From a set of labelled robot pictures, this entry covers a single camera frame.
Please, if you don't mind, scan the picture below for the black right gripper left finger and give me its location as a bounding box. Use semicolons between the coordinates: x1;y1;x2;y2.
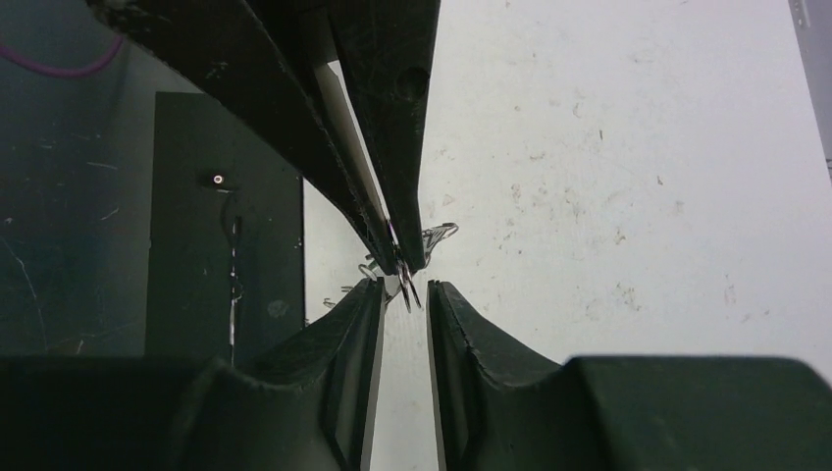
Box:
1;280;385;470

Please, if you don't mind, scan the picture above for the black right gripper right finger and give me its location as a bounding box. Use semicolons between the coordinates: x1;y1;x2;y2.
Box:
428;281;831;470

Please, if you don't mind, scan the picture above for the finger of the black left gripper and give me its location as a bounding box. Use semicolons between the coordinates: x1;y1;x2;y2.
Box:
87;1;398;275
327;0;441;272

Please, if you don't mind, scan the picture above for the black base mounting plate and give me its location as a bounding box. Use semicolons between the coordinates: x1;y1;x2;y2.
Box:
144;92;305;364

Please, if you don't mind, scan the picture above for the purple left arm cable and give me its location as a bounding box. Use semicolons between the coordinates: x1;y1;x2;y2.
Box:
0;32;128;80

